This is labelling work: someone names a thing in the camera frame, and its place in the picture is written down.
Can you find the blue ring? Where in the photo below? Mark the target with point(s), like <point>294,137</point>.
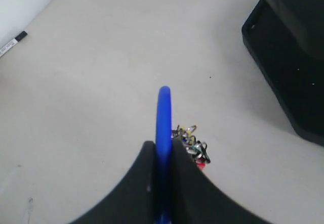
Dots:
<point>163,140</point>

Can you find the black white marker pen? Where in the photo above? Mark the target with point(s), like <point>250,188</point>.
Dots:
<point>12,42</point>

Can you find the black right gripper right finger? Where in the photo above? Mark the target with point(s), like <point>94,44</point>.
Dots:
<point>195,199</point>

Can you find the bunch of colourful key tags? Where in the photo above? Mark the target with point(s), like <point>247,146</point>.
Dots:
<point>196,149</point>

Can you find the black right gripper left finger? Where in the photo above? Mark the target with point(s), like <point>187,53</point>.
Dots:
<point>133,199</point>

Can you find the black two-tier corner rack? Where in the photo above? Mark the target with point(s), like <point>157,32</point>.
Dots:
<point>285,39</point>

